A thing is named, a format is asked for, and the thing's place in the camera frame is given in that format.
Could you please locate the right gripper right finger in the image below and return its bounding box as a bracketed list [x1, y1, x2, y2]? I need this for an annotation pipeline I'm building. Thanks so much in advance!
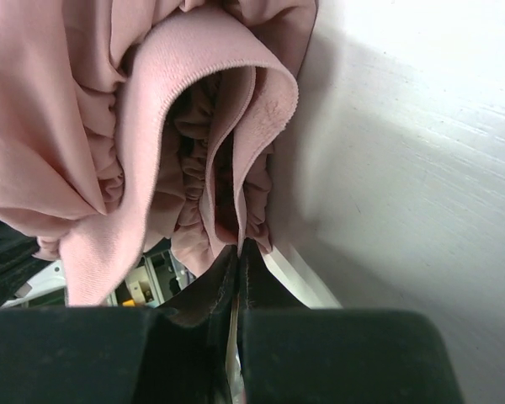
[237, 240, 463, 403]

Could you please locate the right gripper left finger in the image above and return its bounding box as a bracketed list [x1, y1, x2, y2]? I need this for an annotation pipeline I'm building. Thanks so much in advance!
[0, 247, 237, 403]

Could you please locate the pink skirt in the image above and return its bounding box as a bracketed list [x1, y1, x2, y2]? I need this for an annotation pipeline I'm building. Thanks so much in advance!
[0, 1, 316, 306]

